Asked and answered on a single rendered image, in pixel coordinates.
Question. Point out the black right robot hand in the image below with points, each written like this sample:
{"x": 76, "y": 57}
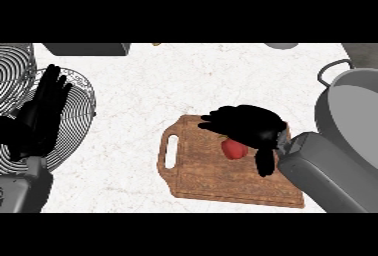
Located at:
{"x": 246, "y": 125}

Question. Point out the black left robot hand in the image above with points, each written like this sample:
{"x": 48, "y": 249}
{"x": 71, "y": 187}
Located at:
{"x": 42, "y": 110}

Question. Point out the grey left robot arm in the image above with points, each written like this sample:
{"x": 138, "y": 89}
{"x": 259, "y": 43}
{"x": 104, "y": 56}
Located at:
{"x": 23, "y": 186}

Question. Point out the red bell pepper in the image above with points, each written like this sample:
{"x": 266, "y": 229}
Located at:
{"x": 234, "y": 149}

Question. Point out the brown wooden cutting board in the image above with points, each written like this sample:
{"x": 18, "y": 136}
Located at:
{"x": 222, "y": 170}

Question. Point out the grey metal pot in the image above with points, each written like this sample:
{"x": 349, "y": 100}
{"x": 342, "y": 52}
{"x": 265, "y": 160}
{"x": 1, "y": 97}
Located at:
{"x": 352, "y": 110}

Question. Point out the grey round object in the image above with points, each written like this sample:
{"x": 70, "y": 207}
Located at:
{"x": 281, "y": 45}

